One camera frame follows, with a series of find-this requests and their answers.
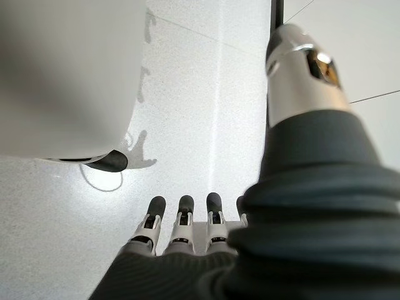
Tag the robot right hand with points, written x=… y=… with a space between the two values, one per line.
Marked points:
x=281 y=234

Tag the robot right leg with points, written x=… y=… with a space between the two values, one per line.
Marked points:
x=62 y=78

